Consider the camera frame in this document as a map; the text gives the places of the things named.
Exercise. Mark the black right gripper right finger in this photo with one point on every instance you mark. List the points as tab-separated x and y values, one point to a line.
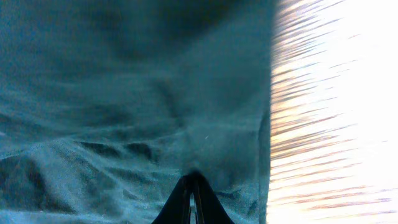
209	209

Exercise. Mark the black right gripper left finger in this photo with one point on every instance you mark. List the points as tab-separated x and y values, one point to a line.
176	210

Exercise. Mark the black shorts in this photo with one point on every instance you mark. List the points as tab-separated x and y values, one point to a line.
106	104

